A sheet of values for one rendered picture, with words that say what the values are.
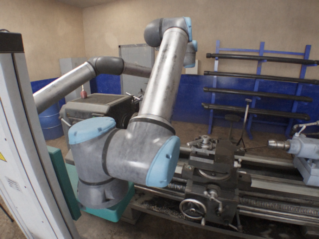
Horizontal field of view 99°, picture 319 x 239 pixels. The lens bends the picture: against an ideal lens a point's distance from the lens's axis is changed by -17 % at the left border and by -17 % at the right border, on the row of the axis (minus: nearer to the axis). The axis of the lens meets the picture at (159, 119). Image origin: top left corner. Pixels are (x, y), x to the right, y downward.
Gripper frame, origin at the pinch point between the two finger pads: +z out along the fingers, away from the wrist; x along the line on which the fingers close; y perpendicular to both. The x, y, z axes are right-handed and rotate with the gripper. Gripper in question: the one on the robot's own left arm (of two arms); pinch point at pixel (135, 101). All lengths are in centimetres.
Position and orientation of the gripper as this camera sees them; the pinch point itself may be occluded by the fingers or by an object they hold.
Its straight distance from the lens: 144.1
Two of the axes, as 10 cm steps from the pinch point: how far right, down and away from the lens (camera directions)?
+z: -7.2, 5.2, -4.5
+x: 6.8, 4.0, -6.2
